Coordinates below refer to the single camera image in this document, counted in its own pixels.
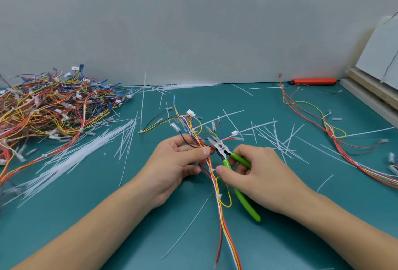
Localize person's left hand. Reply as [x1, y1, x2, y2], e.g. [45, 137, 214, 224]
[134, 134, 215, 210]

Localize person's right hand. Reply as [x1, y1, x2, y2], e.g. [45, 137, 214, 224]
[215, 145, 315, 218]

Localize green-handled wire cutters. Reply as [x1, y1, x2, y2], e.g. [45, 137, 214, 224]
[207, 137, 262, 224]

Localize multicoloured wire harness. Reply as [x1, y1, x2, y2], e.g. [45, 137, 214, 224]
[138, 95, 246, 270]

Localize person's right forearm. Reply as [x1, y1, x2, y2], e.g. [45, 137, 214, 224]
[289, 191, 398, 270]

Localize person's left forearm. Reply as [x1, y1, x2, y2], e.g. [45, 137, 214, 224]
[9, 176, 156, 270]

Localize orange utility knife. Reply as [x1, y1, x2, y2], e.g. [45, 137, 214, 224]
[289, 78, 337, 86]

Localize white panel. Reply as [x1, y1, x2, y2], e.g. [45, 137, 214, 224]
[355, 15, 398, 82]

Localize long white cable tie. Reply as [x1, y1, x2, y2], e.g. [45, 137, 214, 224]
[140, 72, 147, 133]

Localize row of long cable ties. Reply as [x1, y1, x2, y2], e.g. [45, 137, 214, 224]
[124, 83, 222, 92]

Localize thin white cable tie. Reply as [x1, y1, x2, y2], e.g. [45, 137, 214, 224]
[161, 191, 216, 261]

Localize scattered cut cable tie ends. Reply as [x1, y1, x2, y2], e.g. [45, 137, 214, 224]
[222, 109, 311, 165]

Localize short white cable tie piece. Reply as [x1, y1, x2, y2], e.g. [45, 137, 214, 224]
[317, 175, 334, 193]

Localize bundle of white cable ties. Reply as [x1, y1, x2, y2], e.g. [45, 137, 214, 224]
[2, 117, 139, 209]

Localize red yellow wire harness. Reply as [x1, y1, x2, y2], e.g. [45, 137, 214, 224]
[278, 73, 398, 190]

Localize pile of coloured wire harnesses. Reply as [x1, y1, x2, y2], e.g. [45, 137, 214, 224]
[0, 64, 135, 192]

